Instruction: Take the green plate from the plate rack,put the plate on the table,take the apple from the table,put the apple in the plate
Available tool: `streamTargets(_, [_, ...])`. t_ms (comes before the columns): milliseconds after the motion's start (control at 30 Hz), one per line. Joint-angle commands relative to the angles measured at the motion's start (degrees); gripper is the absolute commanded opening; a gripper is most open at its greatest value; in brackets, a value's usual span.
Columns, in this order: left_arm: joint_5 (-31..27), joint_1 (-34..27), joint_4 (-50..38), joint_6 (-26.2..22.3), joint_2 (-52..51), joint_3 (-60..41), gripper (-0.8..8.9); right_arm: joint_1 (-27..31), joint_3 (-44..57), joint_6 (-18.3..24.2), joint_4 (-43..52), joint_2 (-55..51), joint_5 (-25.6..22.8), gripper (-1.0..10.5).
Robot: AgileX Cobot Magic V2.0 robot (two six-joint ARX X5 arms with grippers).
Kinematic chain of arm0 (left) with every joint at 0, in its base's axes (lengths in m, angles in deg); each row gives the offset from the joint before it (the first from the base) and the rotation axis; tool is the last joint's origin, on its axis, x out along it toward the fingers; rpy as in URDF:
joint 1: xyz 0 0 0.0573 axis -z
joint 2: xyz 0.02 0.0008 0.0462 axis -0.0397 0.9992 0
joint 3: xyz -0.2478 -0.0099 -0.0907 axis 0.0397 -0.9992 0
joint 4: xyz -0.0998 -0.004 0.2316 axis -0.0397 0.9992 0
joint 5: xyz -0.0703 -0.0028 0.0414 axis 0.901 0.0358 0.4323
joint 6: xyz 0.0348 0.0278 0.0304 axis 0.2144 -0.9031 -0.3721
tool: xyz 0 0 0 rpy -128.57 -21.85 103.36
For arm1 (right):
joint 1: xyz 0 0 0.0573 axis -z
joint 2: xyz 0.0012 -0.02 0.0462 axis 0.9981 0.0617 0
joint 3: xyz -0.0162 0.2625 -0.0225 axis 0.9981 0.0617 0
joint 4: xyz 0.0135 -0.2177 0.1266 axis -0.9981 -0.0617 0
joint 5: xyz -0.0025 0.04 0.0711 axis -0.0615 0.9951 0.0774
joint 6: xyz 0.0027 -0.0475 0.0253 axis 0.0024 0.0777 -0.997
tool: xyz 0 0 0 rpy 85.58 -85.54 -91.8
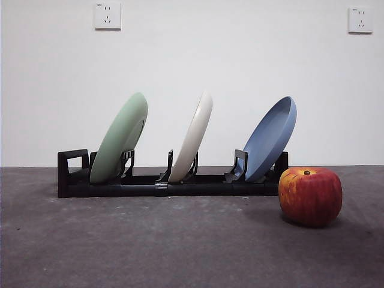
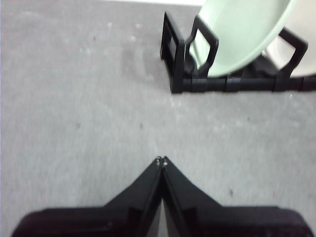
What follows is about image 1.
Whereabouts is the blue plate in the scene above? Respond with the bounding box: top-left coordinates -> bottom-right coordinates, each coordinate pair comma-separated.
241,95 -> 298,183

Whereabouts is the green plate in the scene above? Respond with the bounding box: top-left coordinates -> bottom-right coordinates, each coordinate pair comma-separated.
89,92 -> 149,184

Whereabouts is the cream white plate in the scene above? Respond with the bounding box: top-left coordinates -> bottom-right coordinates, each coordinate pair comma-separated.
167,91 -> 214,183

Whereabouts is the red apple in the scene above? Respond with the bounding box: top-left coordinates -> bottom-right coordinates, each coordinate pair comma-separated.
278,167 -> 343,228

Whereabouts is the black plate rack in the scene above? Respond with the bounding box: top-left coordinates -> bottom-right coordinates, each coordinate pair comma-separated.
57,148 -> 289,199

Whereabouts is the white wall socket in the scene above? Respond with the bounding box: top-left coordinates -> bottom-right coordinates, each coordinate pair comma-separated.
347,7 -> 374,34
95,2 -> 122,31

